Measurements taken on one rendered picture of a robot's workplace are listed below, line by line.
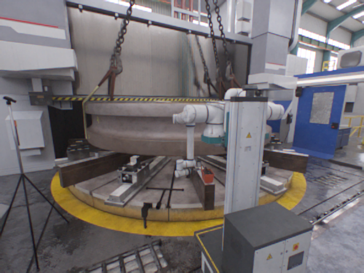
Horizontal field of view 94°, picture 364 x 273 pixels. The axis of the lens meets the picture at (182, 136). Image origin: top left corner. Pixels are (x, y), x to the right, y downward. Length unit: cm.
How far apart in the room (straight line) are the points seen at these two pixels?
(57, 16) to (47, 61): 94
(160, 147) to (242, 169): 163
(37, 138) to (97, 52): 261
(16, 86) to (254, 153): 434
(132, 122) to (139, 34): 335
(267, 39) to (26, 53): 605
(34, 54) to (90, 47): 217
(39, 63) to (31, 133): 213
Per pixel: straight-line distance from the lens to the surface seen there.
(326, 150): 712
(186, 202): 264
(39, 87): 437
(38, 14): 421
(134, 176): 278
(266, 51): 663
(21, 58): 364
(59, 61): 356
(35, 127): 521
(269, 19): 687
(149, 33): 600
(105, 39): 566
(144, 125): 304
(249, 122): 153
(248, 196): 176
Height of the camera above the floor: 173
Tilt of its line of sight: 11 degrees down
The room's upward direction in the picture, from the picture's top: straight up
